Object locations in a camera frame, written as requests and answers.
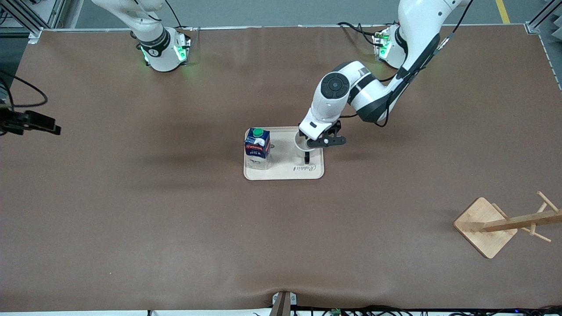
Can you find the black left base cables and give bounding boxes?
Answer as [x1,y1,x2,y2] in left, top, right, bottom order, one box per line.
[337,21,379,49]

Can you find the blue white milk carton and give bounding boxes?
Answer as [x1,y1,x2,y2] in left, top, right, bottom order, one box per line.
[245,128,271,170]

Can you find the cream plastic tray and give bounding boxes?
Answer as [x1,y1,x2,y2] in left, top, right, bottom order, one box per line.
[244,126,325,181]

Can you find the white mug black handle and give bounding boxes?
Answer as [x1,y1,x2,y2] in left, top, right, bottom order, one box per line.
[294,131,317,165]

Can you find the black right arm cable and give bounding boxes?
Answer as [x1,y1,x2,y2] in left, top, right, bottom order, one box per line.
[0,70,48,108]

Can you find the aluminium frame profile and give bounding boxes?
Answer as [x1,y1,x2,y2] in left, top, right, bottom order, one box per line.
[525,0,562,36]
[0,0,66,44]

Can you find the black right base cable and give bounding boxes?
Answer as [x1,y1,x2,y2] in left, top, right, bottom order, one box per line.
[163,0,195,32]

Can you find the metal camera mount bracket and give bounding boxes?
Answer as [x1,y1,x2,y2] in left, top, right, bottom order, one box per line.
[270,291,298,316]

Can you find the brown table cover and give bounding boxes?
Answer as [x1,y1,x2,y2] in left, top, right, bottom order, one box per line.
[0,25,562,313]

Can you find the wooden cup rack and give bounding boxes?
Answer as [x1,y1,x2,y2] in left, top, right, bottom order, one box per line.
[453,190,562,259]

